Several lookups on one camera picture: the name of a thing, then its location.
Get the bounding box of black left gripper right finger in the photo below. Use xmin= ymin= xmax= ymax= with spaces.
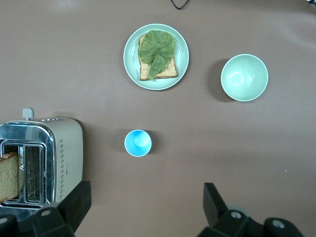
xmin=197 ymin=182 xmax=306 ymax=237

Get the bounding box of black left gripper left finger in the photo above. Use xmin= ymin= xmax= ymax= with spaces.
xmin=0 ymin=181 xmax=92 ymax=237

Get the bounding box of blue plastic cup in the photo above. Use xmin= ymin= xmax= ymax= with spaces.
xmin=124 ymin=129 xmax=153 ymax=158

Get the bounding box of bread slice in toaster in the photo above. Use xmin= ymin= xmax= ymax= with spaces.
xmin=0 ymin=152 xmax=25 ymax=204

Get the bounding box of beige chrome toaster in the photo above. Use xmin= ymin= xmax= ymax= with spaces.
xmin=0 ymin=107 xmax=84 ymax=210

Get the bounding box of pale green bowl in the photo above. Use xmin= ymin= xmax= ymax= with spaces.
xmin=220 ymin=54 xmax=269 ymax=102

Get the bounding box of brown bread slice with lettuce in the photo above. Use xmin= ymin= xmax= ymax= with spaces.
xmin=138 ymin=33 xmax=179 ymax=81

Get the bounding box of pale green plate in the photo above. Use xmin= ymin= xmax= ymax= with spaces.
xmin=123 ymin=23 xmax=190 ymax=91

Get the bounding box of green lettuce leaf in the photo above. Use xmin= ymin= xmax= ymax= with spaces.
xmin=138 ymin=30 xmax=176 ymax=81

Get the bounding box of thin black looped cable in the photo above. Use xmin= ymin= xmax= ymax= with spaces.
xmin=169 ymin=0 xmax=191 ymax=11

